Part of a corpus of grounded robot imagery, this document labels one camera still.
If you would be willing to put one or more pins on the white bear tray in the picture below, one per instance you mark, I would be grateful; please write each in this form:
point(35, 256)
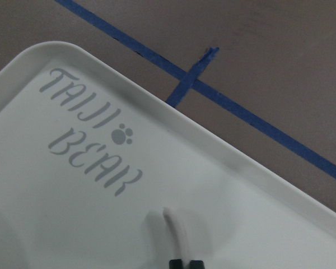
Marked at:
point(86, 154)

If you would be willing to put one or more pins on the translucent white spoon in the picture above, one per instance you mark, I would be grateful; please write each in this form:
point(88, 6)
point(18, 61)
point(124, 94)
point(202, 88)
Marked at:
point(168, 237)

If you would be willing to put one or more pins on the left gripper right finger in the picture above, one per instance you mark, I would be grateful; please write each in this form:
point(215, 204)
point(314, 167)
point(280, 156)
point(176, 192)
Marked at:
point(196, 264)

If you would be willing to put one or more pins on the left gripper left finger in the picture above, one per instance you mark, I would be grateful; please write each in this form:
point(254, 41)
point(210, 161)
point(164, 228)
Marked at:
point(175, 264)

